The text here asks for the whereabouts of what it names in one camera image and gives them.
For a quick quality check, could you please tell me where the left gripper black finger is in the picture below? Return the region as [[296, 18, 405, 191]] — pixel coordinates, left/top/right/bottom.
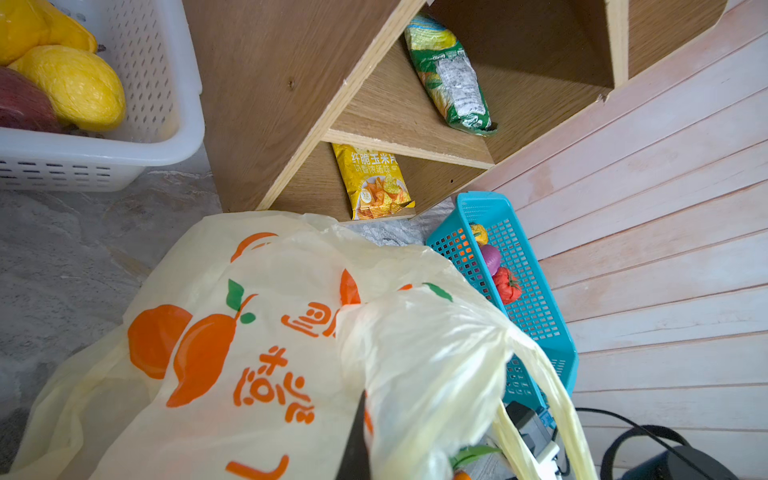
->
[[335, 391, 371, 480]]

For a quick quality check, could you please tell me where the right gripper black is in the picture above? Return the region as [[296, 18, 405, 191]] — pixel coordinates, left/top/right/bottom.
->
[[599, 425, 737, 480]]

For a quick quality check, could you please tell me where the yellow plastic bag orange print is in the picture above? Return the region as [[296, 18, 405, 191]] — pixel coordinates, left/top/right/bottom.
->
[[9, 212, 596, 479]]

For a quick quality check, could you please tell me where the red tomato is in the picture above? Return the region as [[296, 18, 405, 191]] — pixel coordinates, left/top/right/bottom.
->
[[493, 267, 522, 305]]

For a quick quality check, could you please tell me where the purple onion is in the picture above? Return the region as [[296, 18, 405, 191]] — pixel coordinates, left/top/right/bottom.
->
[[480, 244, 502, 276]]

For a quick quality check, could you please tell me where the teal plastic basket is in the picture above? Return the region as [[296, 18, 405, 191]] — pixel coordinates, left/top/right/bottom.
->
[[427, 192, 579, 393]]

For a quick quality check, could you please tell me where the yellow bell pepper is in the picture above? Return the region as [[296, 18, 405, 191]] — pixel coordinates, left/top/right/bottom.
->
[[470, 223, 489, 247]]

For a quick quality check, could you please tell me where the yellow chips packet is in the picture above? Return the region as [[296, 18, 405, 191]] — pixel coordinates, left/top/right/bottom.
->
[[331, 143, 416, 220]]

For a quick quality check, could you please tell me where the wooden shelf unit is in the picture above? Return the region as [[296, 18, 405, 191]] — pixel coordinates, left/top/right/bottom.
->
[[184, 1, 726, 221]]

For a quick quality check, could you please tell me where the green snack packet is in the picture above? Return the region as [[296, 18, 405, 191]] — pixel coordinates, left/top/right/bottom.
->
[[404, 13, 497, 137]]

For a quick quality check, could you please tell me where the yellow mango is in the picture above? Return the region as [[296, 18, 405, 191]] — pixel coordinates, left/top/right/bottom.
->
[[9, 45, 126, 132]]

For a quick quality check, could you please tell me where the white plastic fruit basket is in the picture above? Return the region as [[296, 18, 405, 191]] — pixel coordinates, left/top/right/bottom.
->
[[1, 0, 205, 192]]

